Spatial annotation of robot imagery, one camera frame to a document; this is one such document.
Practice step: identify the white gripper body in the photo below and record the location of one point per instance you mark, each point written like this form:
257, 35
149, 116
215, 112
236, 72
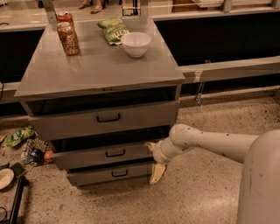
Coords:
157, 152

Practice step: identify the grey drawer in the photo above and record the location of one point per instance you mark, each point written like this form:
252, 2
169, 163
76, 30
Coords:
109, 174
84, 154
107, 120

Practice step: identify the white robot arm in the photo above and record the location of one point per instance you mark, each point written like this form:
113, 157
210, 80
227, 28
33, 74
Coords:
259, 195

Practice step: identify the grey bottom drawer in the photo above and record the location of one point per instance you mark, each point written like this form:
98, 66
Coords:
109, 174

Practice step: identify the grey drawer cabinet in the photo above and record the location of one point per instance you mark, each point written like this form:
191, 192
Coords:
109, 100

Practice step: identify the grey top drawer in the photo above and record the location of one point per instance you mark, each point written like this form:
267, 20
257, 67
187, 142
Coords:
107, 120

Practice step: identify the orange fruit in basket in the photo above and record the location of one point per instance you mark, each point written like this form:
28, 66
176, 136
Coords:
48, 156

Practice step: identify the white bowl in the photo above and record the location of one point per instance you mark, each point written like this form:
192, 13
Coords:
135, 44

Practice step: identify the blue can in basket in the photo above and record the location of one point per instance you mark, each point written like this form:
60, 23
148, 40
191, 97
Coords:
37, 156

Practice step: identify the green chip bag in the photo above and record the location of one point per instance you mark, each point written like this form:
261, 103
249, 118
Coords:
113, 29

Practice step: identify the green snack bag on floor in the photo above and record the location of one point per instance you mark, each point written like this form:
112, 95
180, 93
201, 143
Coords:
19, 136

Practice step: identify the green sponge on floor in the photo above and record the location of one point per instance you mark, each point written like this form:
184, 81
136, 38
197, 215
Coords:
18, 170

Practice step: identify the gold soda can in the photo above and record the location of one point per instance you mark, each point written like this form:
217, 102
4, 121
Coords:
68, 38

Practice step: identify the black stand on floor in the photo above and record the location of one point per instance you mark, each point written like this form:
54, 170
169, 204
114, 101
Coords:
11, 217

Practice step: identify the person's feet in sandals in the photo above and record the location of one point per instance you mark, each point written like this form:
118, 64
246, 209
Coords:
95, 4

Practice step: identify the white plate on floor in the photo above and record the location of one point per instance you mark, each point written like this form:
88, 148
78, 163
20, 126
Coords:
6, 176

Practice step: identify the red soda can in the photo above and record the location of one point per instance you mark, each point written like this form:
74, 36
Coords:
65, 18

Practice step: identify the wire basket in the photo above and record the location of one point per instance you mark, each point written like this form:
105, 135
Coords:
32, 144

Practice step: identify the grey metal rail frame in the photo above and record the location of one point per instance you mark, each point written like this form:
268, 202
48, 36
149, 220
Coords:
227, 71

